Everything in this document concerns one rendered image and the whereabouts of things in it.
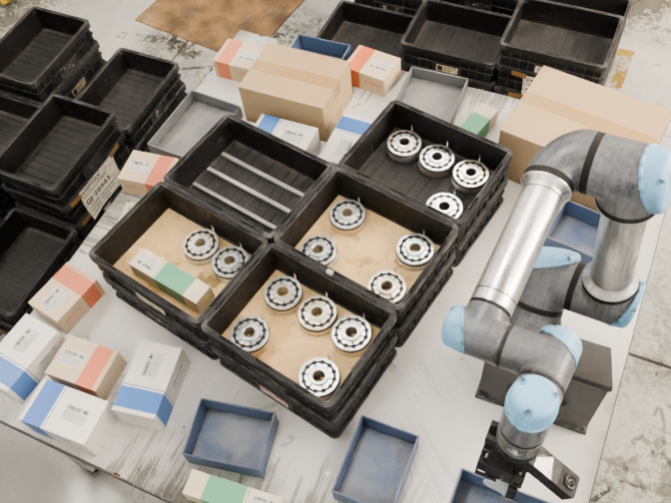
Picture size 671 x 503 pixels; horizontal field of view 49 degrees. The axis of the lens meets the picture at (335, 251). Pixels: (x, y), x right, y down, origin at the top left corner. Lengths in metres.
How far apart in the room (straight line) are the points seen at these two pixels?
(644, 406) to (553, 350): 1.63
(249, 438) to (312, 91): 1.09
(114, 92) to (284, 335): 1.69
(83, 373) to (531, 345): 1.26
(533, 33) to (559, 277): 1.60
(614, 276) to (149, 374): 1.16
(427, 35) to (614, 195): 2.00
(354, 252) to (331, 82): 0.64
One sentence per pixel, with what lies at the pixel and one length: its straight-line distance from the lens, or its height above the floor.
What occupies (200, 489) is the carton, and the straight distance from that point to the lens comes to 1.88.
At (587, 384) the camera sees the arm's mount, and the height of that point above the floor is 0.98.
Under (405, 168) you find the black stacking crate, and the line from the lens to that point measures 2.18.
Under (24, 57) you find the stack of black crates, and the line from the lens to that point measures 3.45.
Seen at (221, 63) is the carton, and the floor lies 0.77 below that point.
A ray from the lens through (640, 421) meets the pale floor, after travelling 2.80.
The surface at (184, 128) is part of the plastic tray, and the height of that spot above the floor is 0.70.
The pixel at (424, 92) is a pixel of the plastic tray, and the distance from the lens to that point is 2.56.
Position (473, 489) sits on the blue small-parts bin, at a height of 1.07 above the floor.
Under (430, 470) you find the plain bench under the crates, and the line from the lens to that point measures 1.89.
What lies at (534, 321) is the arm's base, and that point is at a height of 0.99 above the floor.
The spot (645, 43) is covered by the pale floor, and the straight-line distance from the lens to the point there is 3.94.
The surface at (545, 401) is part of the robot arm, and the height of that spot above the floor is 1.47.
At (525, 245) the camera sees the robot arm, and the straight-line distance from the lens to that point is 1.30.
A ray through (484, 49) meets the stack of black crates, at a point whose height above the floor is 0.38.
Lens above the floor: 2.51
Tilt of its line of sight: 57 degrees down
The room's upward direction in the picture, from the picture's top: 9 degrees counter-clockwise
